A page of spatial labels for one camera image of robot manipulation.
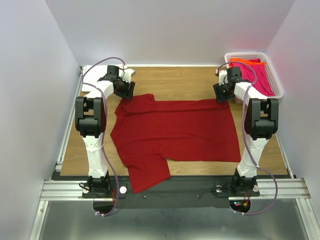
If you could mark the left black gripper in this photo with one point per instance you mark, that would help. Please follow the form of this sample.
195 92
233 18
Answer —
127 94

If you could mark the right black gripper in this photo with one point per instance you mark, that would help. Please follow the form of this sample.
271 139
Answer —
219 96

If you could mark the dark red t shirt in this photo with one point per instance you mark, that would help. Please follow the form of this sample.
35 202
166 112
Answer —
148 133

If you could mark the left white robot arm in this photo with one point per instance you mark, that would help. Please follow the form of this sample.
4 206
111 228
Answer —
91 122

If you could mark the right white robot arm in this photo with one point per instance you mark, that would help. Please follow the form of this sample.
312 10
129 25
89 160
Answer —
260 115

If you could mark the orange t shirt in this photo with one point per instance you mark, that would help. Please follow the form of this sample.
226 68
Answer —
249 62

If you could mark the pink t shirt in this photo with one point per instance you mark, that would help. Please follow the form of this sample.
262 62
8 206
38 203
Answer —
262 84

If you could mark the folded white t shirt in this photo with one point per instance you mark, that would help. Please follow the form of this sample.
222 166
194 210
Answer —
92 76

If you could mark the white plastic basket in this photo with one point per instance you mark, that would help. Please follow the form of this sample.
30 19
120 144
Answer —
271 74

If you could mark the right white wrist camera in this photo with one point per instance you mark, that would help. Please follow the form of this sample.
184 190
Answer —
222 76

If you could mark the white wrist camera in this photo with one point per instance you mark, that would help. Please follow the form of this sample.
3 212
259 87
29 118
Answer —
127 74
222 76

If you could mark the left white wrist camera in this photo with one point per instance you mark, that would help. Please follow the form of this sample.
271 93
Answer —
127 74

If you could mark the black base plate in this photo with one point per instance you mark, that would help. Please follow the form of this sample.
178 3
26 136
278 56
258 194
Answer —
182 192

